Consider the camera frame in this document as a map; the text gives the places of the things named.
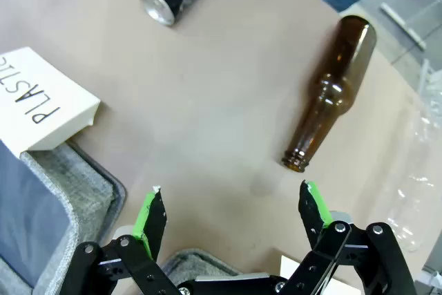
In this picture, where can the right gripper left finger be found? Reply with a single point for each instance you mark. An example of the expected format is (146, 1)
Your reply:
(157, 226)

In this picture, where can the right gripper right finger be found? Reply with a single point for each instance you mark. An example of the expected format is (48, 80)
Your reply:
(310, 212)

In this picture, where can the brown glass beer bottle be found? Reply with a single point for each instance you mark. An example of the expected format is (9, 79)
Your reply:
(331, 94)

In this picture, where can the grey felt can basket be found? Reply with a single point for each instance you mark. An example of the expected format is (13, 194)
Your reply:
(197, 260)

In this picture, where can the white can label card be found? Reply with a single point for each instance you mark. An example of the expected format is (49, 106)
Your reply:
(288, 267)

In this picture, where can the grey felt plastic basket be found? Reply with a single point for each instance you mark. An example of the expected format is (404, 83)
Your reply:
(58, 184)

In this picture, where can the large clear plastic bottle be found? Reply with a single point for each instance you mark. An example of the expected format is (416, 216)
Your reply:
(424, 170)

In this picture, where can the white PLASTIC label card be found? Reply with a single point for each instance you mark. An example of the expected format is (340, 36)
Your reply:
(41, 101)

